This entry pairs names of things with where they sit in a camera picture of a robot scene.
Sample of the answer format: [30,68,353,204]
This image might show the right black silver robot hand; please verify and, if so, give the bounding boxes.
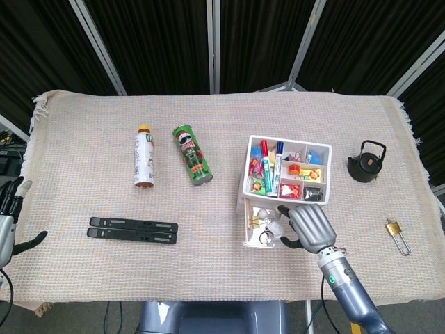
[277,203,337,254]

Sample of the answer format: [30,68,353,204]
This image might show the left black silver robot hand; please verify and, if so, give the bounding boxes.
[0,176,49,269]

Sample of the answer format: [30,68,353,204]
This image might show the clear plastic drawer with clips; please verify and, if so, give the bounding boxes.
[242,197,300,249]

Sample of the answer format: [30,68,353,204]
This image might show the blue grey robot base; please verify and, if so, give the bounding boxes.
[138,301,291,334]

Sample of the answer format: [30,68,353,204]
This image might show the white storage organizer box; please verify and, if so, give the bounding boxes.
[236,134,333,217]

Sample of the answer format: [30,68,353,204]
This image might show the black shiny plastic packet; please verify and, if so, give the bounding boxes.
[303,186,324,201]

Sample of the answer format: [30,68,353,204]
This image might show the red white snack packet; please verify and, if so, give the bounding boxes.
[280,182,302,199]

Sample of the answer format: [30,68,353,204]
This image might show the yellow red snack packet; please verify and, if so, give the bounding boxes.
[301,167,323,182]

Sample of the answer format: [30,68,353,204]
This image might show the gold black binder clips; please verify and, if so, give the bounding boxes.
[249,214,273,229]

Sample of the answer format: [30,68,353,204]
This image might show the blue cap white marker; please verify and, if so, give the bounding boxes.
[273,141,286,198]

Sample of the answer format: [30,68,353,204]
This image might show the red cap green marker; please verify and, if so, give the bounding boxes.
[260,138,278,197]

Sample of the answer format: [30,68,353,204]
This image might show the dark background equipment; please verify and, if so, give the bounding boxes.
[0,127,27,179]

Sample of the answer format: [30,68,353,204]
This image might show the black teapot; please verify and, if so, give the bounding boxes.
[347,139,387,184]

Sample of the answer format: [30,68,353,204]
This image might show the brass padlock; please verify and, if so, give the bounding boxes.
[385,218,412,257]

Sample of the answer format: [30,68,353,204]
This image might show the beige woven tablecloth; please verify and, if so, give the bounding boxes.
[19,89,437,312]

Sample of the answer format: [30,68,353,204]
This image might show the black folding laptop stand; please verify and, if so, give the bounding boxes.
[86,216,179,245]

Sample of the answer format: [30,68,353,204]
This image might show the green Pringles can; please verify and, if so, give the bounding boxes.
[172,124,214,187]

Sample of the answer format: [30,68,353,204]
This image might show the white bottle yellow cap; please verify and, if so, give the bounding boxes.
[133,124,156,189]

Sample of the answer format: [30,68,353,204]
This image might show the black folding partition screen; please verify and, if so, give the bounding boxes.
[0,0,445,147]

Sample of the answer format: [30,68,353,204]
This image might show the black cable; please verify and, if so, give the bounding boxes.
[319,274,339,334]
[0,267,15,334]

